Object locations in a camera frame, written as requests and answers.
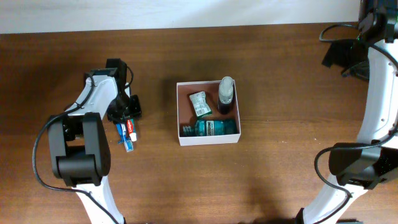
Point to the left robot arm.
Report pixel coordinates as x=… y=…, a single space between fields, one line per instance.
x=79 y=150

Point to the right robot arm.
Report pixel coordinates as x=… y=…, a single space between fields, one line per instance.
x=355 y=168

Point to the green white floss packet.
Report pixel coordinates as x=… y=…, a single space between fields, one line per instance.
x=200 y=105

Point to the blue white toothbrush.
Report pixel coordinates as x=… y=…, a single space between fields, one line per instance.
x=125 y=139

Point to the purple liquid clear bottle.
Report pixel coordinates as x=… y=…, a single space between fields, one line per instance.
x=225 y=95

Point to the red green toothpaste tube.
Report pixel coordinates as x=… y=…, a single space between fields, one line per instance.
x=131 y=130

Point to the white cardboard box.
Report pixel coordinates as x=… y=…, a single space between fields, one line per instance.
x=186 y=115

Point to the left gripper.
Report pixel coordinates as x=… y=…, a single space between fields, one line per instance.
x=135 y=111

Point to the teal mouthwash bottle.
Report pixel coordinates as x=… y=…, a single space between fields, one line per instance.
x=210 y=128

